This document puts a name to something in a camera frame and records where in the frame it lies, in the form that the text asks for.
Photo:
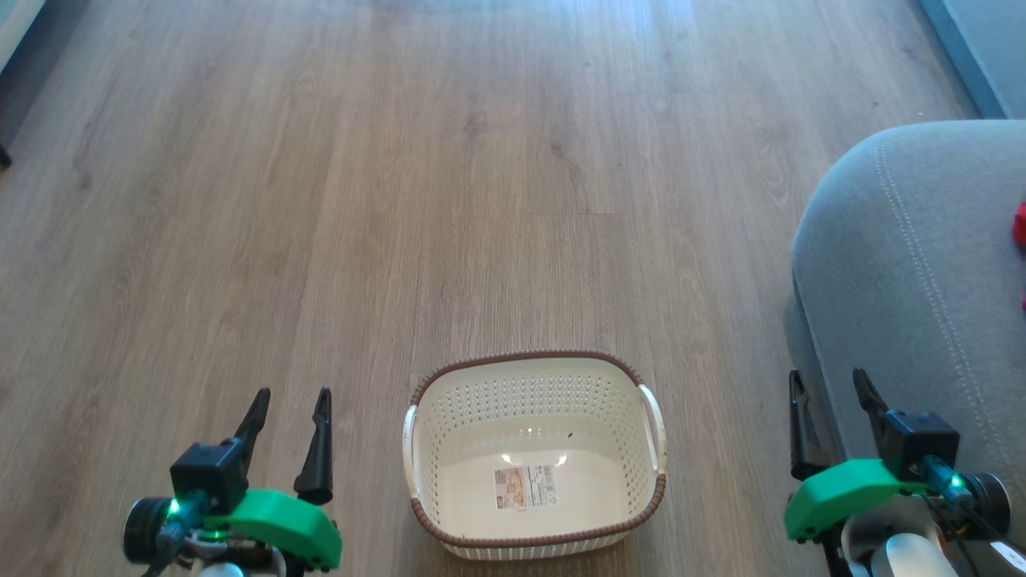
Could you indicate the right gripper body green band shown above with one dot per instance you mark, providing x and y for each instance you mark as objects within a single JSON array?
[{"x": 850, "y": 489}]

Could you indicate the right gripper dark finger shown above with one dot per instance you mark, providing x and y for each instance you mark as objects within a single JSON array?
[
  {"x": 804, "y": 433},
  {"x": 872, "y": 401}
]

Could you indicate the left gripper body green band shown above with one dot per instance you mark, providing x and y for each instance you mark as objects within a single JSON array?
[{"x": 280, "y": 525}]

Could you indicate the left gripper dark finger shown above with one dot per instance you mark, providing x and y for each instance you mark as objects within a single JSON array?
[
  {"x": 319, "y": 465},
  {"x": 255, "y": 421}
]

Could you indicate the red garment with white stripes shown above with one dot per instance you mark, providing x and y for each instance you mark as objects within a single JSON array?
[{"x": 1020, "y": 224}]

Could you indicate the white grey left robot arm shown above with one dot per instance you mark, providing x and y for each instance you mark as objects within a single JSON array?
[{"x": 223, "y": 570}]

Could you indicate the white laundry basket brown rim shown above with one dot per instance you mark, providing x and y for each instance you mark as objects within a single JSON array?
[{"x": 481, "y": 489}]

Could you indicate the grey sofa armrest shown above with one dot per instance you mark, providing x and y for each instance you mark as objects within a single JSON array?
[{"x": 898, "y": 264}]

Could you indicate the paper label sticker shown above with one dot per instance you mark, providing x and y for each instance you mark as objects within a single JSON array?
[{"x": 525, "y": 487}]

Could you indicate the blue grey skirting board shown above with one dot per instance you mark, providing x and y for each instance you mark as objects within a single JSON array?
[{"x": 974, "y": 48}]

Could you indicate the white furniture edge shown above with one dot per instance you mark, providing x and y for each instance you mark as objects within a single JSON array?
[{"x": 14, "y": 24}]

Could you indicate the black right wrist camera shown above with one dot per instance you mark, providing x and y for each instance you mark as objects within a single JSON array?
[{"x": 922, "y": 445}]

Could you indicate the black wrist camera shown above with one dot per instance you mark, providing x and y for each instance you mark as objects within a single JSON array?
[
  {"x": 922, "y": 445},
  {"x": 210, "y": 477}
]

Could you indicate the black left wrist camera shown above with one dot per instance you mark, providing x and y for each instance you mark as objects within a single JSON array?
[{"x": 210, "y": 477}]

